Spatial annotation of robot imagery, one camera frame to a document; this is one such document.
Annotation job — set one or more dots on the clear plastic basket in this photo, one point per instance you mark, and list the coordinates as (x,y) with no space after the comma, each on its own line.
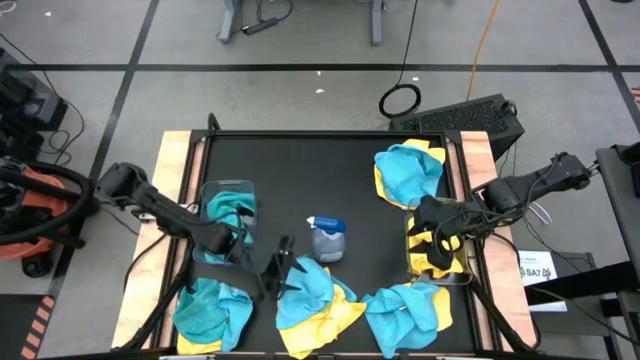
(225,186)
(467,277)

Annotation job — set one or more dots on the grey cart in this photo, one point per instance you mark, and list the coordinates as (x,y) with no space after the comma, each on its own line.
(625,215)

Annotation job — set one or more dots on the white paper sign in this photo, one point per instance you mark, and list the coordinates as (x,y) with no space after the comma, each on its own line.
(537,262)

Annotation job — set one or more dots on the orange shop vacuum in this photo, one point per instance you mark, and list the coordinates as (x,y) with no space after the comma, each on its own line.
(50,192)

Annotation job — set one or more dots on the black equipment stack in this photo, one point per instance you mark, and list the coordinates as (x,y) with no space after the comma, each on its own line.
(30,107)

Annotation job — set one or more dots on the black diagonal frame strut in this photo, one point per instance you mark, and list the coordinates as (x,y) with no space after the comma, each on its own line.
(160,310)
(500,320)

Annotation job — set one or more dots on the black table frame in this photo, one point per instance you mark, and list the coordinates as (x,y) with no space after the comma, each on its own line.
(325,133)

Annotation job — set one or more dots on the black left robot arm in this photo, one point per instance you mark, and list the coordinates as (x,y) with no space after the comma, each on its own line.
(165,212)

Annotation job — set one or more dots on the orange striped floor mat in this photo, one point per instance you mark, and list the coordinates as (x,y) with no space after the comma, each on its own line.
(12,325)

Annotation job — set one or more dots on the black power strip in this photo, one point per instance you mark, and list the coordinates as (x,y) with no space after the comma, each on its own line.
(260,26)

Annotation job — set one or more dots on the grey spray bottle blue head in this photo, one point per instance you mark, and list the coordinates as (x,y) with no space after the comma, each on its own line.
(327,245)

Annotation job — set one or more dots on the black perforated computer case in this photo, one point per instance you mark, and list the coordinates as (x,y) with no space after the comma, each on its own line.
(465,117)

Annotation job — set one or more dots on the grey desk leg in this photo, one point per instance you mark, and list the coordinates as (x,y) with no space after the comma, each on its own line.
(377,22)
(229,20)

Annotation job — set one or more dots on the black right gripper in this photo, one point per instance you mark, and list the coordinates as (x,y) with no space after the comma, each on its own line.
(440,215)

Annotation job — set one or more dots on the light wooden side board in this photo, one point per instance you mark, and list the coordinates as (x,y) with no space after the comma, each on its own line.
(142,300)
(515,305)

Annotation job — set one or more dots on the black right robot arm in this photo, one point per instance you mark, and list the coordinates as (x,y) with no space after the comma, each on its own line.
(530,182)

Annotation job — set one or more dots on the black metal beam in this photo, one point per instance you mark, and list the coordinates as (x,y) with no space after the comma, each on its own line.
(585,285)

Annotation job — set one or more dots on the silver aluminium bar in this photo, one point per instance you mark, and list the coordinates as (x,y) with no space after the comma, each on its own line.
(455,358)
(187,357)

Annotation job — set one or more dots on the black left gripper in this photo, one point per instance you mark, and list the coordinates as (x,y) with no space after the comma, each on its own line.
(272,270)

